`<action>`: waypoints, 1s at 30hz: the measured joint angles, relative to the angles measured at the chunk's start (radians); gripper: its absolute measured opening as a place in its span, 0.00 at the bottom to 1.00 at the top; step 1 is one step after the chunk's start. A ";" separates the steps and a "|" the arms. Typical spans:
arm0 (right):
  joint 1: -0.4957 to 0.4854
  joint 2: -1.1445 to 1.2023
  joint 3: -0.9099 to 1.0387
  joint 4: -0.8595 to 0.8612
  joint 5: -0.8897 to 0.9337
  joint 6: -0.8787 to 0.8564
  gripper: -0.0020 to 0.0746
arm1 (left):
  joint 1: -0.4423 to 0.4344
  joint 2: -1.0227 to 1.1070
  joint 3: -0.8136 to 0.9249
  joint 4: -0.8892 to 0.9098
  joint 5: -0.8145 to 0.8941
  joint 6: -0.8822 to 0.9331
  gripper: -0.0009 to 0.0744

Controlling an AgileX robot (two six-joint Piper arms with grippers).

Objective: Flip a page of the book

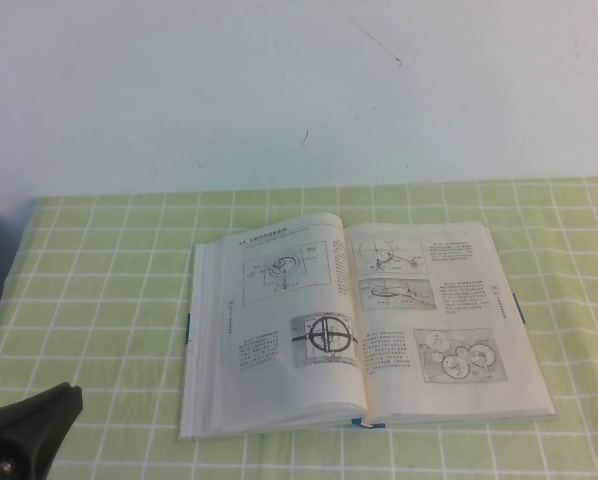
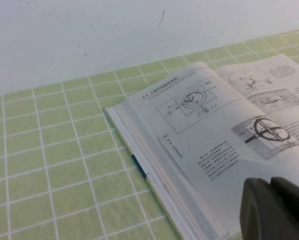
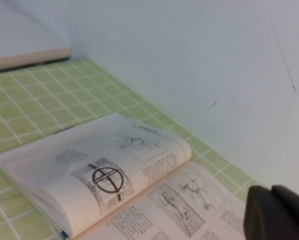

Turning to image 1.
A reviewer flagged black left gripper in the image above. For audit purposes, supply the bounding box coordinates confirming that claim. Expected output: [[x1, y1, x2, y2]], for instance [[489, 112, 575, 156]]
[[0, 382, 83, 480]]

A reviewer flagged book with diagrams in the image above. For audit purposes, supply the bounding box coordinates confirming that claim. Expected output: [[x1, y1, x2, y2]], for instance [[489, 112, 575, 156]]
[[178, 212, 559, 440]]

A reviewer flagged green checked tablecloth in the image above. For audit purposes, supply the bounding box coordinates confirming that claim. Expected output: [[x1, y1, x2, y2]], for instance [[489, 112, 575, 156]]
[[0, 175, 598, 480]]

